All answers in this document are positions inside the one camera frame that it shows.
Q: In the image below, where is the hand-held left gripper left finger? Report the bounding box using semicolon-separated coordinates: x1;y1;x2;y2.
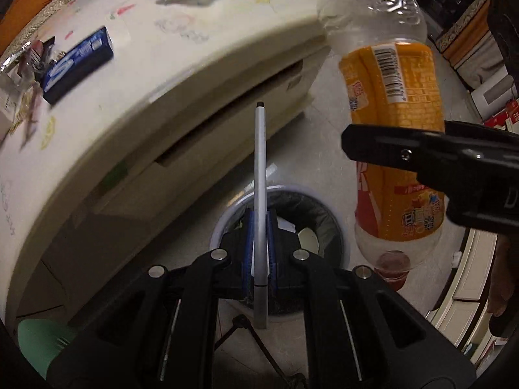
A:
49;207;259;389

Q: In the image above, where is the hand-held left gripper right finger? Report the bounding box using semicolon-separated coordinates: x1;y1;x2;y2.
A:
265;209;476;389

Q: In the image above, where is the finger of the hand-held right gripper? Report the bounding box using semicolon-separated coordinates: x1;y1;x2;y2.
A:
341;124;447;180

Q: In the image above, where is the orange soda bottle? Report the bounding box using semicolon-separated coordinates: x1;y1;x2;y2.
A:
316;0;447;293

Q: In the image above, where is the white trash bin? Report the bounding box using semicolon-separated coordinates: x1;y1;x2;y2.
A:
210;184;350;325

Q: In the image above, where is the grey pen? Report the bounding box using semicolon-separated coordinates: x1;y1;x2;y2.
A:
252;101;269;330

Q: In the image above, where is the small white box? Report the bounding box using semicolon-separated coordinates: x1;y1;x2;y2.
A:
0;87;19;131

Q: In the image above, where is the person's right hand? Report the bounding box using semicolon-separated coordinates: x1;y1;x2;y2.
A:
487;236;514;338

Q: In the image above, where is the red cardboard box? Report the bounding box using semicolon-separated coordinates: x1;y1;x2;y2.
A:
483;98;519;134

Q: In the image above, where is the white cardboard box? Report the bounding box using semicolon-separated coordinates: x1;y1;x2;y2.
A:
469;73;515;121

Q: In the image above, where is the white cabinet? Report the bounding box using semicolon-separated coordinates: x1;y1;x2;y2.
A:
425;226;500;358

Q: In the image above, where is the white coffee table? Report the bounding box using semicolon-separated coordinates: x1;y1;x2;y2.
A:
0;0;338;330

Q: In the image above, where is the blue gum box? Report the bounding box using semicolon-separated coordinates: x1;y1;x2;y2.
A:
42;26;115;105

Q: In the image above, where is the red packet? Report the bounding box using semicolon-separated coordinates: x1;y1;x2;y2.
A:
28;40;45;64

